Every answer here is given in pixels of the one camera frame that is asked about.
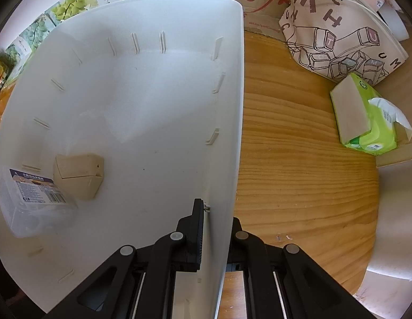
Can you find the white roll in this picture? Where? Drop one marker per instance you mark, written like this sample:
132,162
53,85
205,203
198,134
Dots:
393,20

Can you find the clear plastic box blue label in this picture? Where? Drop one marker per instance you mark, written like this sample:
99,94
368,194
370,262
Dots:
33,212

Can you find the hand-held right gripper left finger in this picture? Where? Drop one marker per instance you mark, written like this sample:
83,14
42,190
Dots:
196,236

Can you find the green tissue pack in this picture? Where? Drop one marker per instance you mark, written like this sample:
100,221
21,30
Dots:
375,133

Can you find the white floral cloth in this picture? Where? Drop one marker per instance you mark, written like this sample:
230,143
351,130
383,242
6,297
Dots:
395,222

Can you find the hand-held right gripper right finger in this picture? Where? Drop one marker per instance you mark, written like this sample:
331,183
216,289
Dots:
241,249

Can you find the printed canvas tote bag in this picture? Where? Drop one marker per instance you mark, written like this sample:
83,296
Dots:
325,16

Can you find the white plastic storage bin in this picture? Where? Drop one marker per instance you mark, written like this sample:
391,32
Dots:
143,106

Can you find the light wooden board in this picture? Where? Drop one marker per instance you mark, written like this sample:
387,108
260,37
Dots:
402,153

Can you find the beige small box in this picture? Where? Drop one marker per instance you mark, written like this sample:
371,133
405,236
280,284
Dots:
79,172

